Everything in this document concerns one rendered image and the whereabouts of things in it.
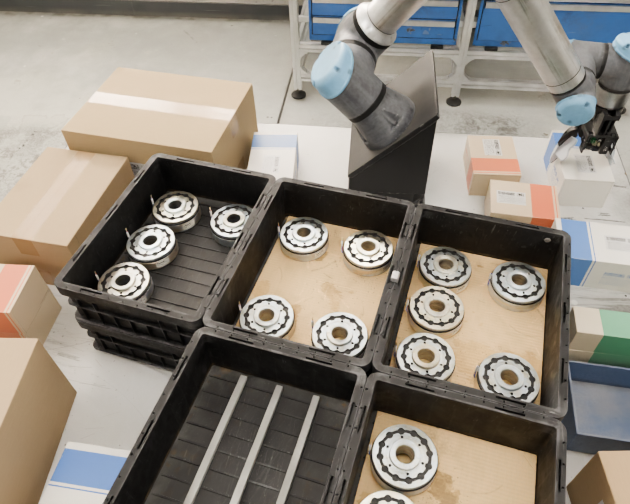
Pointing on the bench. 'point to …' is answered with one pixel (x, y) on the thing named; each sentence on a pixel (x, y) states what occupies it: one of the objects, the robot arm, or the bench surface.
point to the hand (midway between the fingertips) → (578, 162)
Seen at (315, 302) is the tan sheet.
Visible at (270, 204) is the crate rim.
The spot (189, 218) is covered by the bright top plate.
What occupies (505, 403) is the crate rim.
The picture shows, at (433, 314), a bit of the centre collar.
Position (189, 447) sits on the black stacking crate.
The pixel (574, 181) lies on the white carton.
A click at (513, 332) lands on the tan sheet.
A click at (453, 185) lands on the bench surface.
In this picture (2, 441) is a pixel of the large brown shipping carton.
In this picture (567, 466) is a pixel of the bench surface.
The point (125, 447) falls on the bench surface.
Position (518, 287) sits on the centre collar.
